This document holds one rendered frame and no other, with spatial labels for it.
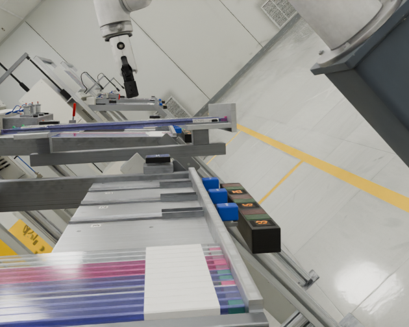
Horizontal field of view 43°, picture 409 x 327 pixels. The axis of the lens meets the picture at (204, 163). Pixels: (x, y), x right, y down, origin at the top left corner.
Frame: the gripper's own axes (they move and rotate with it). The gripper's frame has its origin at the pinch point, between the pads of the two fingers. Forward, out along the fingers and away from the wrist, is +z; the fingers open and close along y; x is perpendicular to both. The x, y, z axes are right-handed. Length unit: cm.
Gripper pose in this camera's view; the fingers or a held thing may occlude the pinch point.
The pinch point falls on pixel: (132, 93)
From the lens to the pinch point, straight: 142.7
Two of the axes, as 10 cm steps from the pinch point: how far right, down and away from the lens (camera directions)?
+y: -1.4, -1.1, 9.8
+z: 2.2, 9.7, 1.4
